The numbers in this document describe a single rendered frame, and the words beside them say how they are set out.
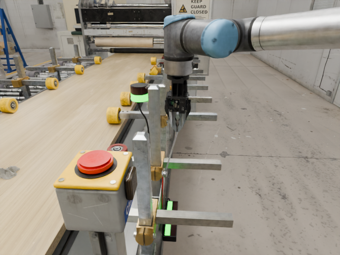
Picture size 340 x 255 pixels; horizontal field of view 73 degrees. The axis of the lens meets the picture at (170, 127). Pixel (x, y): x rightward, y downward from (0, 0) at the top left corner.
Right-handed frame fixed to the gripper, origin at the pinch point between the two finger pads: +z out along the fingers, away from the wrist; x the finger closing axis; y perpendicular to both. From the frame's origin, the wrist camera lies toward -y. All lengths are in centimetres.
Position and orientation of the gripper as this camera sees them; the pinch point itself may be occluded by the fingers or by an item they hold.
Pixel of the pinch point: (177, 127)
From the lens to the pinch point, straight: 83.8
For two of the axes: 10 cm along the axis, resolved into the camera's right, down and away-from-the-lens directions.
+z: 0.0, 9.0, 4.4
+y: -0.6, 4.4, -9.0
